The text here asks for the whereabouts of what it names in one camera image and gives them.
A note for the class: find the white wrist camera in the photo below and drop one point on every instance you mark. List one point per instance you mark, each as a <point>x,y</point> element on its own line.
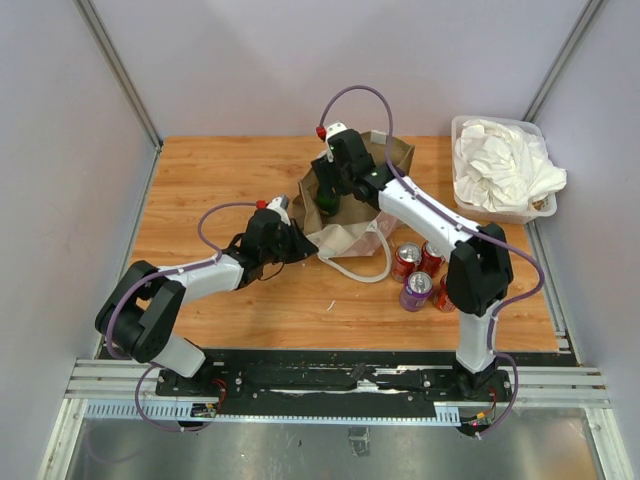
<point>277,210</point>
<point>334,129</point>

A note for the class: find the aluminium frame rails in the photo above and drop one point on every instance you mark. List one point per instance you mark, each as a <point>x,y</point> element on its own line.
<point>113,425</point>

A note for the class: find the green glass bottle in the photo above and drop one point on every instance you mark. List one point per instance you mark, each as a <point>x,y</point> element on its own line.
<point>328,200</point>

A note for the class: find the burlap canvas tote bag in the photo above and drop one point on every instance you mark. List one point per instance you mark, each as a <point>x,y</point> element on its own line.
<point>357,230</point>

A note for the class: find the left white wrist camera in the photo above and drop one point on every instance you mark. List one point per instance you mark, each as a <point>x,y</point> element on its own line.
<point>277,210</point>

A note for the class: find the red cola can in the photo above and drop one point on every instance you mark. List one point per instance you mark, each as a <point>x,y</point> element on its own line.
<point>441,300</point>
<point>406,260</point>
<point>431,259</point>

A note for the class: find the crumpled white cloth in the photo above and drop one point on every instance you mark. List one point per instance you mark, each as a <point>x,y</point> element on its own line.
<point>505,160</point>

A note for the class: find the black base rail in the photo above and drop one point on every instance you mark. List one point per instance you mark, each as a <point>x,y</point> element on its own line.
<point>336,383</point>

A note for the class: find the white plastic basket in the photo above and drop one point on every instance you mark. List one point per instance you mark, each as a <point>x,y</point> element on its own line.
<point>457,170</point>

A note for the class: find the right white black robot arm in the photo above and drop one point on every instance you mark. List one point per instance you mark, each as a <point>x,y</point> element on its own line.
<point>479,267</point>

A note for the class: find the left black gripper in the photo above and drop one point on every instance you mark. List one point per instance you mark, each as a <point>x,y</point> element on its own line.
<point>302,246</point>

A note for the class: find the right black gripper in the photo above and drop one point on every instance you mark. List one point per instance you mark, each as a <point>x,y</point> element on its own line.
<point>323,172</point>

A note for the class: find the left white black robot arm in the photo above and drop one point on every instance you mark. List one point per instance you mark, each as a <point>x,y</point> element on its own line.
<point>138,318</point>

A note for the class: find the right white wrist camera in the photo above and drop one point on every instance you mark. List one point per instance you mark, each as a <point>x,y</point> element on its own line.
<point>334,129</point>

